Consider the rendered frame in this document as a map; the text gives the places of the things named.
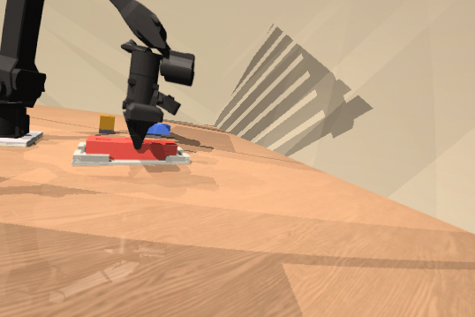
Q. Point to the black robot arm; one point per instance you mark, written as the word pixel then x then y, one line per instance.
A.
pixel 21 84

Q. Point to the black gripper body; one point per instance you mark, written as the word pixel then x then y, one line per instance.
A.
pixel 138 97

